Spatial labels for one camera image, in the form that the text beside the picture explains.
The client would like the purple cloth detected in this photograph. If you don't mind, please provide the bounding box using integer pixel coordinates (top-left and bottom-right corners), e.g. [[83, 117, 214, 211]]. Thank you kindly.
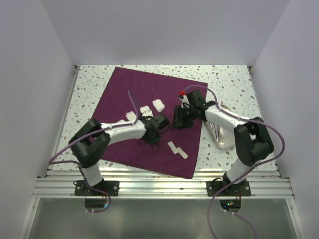
[[92, 67, 202, 179]]

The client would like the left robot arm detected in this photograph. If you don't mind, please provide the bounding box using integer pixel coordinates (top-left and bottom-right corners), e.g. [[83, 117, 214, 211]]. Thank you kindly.
[[68, 113, 170, 196]]

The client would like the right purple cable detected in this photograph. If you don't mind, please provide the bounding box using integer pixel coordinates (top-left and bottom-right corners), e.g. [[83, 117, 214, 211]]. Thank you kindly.
[[179, 84, 286, 239]]

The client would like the white zigzag tape strip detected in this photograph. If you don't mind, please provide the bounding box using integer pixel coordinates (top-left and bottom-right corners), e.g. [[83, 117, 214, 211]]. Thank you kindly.
[[167, 141, 188, 159]]

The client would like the stainless steel tray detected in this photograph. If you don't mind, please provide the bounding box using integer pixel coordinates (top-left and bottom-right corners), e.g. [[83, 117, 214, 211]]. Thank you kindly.
[[204, 105, 236, 149]]

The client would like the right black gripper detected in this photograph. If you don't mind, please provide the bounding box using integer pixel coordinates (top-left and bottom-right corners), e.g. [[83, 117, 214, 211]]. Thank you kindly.
[[170, 106, 196, 130]]

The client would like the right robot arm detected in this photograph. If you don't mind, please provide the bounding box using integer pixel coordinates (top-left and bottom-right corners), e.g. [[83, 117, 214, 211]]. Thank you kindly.
[[171, 90, 274, 196]]

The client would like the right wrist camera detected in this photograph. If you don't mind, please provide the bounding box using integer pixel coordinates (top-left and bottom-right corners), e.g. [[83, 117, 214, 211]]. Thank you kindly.
[[178, 91, 190, 109]]

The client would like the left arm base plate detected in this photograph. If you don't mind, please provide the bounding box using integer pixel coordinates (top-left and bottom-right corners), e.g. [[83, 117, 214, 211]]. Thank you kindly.
[[73, 180, 120, 197]]

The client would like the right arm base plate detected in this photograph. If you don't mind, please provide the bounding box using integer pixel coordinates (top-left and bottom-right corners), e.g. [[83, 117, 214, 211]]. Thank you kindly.
[[206, 178, 252, 197]]

